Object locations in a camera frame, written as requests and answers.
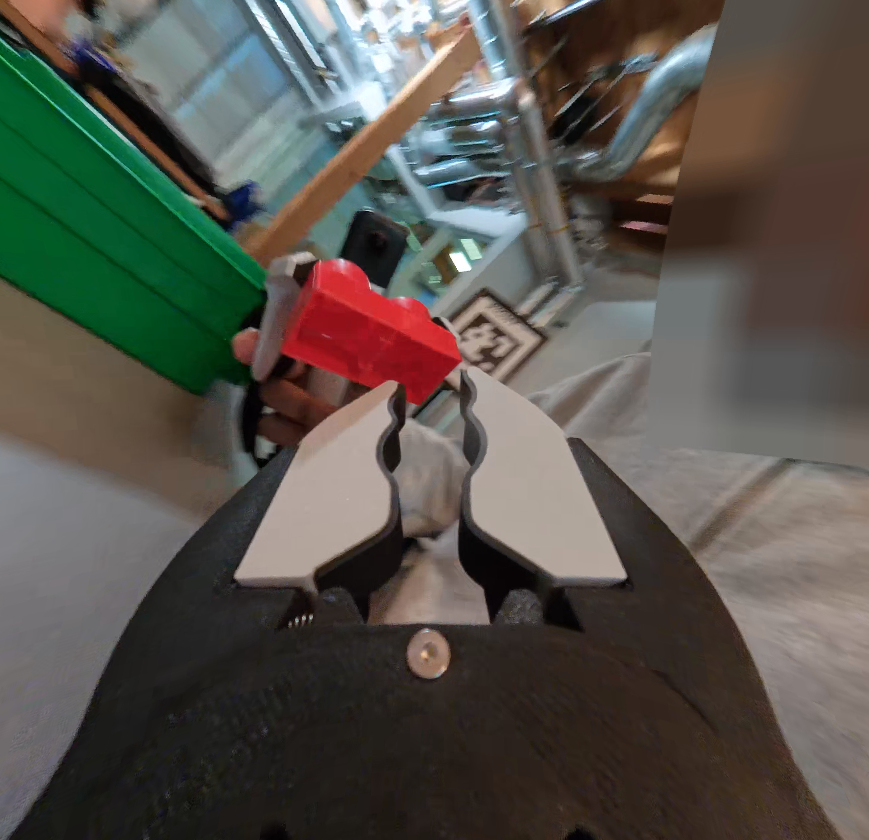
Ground red toy brick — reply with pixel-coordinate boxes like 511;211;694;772
280;259;464;406

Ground silver insulated pipes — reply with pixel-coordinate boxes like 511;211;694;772
468;0;586;294

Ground green plastic bin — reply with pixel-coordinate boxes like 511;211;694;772
0;38;270;397

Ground person's grey sweatshirt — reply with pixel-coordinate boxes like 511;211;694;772
526;351;869;840

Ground person's right hand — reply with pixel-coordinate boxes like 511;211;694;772
231;329;342;448

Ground silver elbow duct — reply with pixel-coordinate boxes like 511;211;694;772
573;25;721;183

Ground wooden post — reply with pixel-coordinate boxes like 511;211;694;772
241;21;484;265

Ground person's right forearm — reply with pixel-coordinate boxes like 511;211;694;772
397;419;471;542

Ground blue jacket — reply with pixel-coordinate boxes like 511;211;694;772
227;180;266;226

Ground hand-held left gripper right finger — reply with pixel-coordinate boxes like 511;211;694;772
459;367;630;622

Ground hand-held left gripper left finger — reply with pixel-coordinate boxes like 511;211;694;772
233;380;407;622

